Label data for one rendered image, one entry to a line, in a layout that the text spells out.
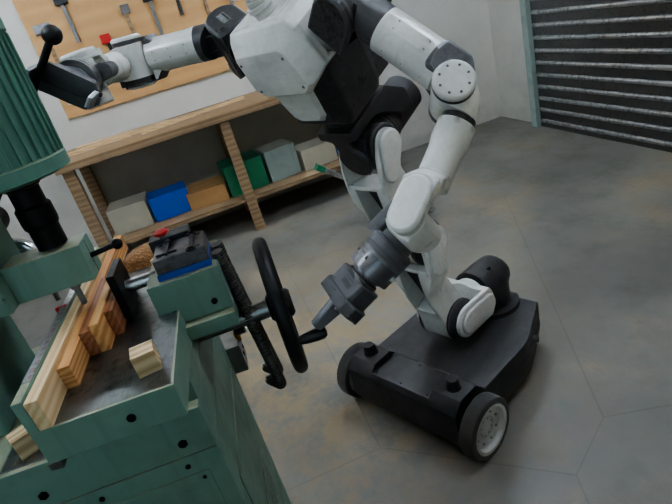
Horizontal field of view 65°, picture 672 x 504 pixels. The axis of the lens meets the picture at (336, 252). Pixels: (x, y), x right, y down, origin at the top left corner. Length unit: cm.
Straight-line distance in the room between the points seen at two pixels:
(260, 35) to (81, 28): 307
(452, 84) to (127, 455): 84
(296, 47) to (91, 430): 81
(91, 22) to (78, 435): 360
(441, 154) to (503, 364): 99
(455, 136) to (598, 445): 112
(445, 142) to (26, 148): 68
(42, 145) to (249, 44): 53
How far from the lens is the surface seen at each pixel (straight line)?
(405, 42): 106
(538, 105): 463
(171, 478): 104
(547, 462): 176
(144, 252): 130
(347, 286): 95
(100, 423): 88
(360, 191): 153
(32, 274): 106
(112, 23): 424
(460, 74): 100
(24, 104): 97
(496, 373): 179
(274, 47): 121
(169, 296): 102
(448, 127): 99
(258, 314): 108
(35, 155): 97
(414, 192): 93
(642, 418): 190
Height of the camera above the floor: 133
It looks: 25 degrees down
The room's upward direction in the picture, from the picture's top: 16 degrees counter-clockwise
